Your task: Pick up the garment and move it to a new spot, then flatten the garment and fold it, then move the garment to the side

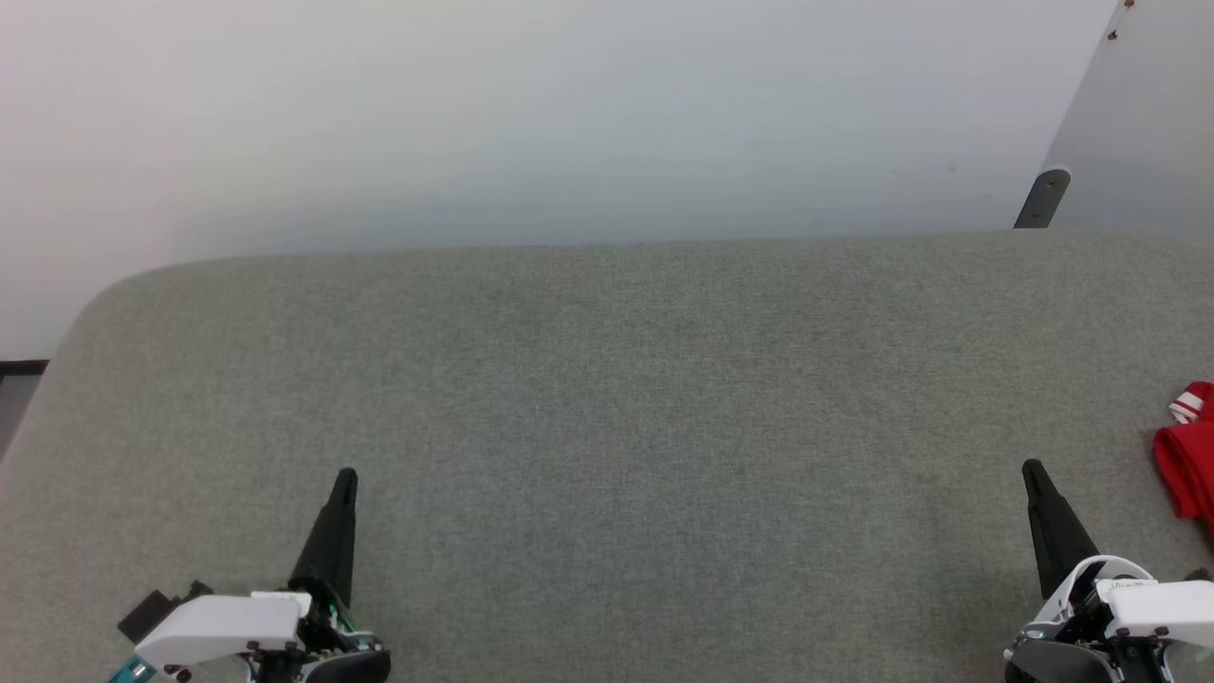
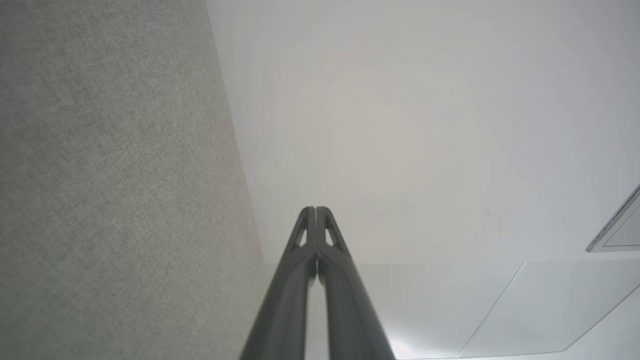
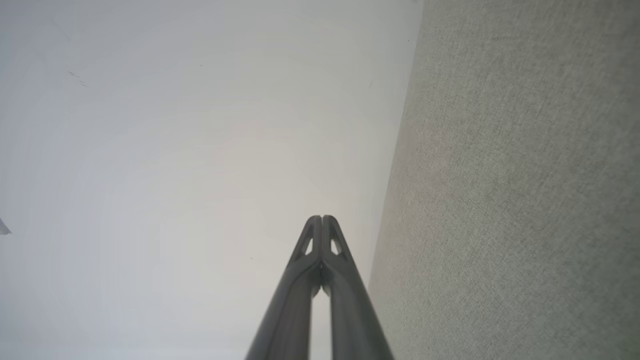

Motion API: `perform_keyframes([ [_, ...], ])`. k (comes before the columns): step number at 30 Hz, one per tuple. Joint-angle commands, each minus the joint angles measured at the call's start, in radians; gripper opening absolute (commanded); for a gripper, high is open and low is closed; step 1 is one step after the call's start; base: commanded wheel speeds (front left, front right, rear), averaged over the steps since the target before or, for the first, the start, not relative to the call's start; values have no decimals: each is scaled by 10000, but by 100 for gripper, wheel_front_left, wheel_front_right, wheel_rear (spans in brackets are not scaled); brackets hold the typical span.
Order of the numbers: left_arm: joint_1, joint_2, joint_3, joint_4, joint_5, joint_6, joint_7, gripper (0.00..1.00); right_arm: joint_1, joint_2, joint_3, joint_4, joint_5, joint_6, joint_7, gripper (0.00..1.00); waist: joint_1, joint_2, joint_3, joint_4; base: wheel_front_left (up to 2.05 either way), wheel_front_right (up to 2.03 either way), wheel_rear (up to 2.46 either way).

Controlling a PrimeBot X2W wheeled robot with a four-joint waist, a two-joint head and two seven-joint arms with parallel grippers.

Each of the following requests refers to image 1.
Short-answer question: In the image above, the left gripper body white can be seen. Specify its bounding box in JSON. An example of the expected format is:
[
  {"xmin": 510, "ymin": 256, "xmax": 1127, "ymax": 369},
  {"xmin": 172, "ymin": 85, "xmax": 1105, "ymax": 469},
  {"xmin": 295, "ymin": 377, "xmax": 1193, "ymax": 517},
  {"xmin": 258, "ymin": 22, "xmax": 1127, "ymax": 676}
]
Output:
[{"xmin": 135, "ymin": 590, "xmax": 392, "ymax": 683}]

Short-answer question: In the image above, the red basketball jersey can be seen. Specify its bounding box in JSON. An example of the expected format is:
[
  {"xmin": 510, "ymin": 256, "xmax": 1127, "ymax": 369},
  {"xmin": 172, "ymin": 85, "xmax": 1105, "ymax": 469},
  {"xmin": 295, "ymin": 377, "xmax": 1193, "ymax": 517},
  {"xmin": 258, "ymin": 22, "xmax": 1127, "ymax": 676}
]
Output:
[{"xmin": 1152, "ymin": 381, "xmax": 1214, "ymax": 538}]

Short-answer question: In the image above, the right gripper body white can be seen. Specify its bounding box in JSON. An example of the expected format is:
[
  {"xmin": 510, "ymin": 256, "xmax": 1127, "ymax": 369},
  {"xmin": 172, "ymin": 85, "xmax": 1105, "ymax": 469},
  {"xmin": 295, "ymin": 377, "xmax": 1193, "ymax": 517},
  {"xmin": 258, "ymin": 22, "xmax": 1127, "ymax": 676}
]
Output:
[{"xmin": 1005, "ymin": 555, "xmax": 1214, "ymax": 683}]

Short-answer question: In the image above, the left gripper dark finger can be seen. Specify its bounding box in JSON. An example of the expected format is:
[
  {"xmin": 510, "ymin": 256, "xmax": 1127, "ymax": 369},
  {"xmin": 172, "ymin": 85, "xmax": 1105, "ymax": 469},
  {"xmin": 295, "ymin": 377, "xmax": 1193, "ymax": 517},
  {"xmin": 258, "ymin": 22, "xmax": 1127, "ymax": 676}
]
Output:
[{"xmin": 287, "ymin": 468, "xmax": 359, "ymax": 608}]

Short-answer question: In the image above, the grey fabric sofa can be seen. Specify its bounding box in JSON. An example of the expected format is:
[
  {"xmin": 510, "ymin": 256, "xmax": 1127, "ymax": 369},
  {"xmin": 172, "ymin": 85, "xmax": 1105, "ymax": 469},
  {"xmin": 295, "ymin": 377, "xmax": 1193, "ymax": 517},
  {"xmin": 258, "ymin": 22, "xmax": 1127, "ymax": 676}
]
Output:
[{"xmin": 0, "ymin": 230, "xmax": 1214, "ymax": 683}]

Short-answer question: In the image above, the dark metal bar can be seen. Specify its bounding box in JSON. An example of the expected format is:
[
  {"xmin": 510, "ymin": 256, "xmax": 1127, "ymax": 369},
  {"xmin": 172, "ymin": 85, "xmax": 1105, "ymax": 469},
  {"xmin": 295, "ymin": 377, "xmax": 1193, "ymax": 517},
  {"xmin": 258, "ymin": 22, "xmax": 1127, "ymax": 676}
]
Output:
[{"xmin": 1013, "ymin": 169, "xmax": 1073, "ymax": 231}]

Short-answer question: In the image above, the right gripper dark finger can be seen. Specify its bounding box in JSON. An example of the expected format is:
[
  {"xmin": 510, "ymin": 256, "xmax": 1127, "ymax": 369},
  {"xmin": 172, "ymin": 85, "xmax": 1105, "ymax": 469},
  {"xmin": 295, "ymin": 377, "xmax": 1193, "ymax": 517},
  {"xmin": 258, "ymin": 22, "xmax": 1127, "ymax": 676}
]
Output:
[{"xmin": 1021, "ymin": 459, "xmax": 1102, "ymax": 600}]

